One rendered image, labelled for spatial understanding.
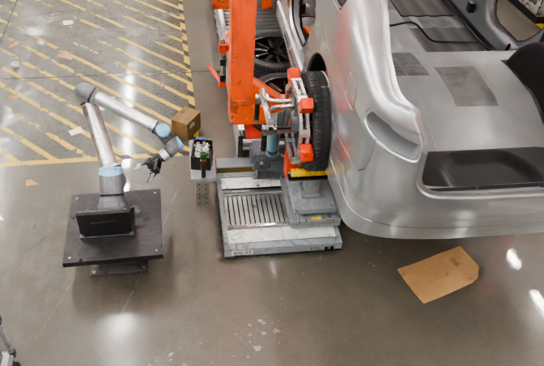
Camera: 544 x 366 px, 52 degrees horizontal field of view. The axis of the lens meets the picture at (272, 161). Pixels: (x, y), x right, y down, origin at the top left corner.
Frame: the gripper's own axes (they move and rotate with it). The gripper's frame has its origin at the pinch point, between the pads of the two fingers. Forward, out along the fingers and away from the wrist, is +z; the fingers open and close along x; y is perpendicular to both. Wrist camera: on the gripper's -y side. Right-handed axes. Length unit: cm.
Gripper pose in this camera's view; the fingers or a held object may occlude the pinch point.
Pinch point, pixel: (139, 177)
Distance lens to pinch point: 386.3
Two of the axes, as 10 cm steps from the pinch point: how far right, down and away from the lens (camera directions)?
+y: -4.6, -4.2, 7.9
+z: -7.6, 6.4, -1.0
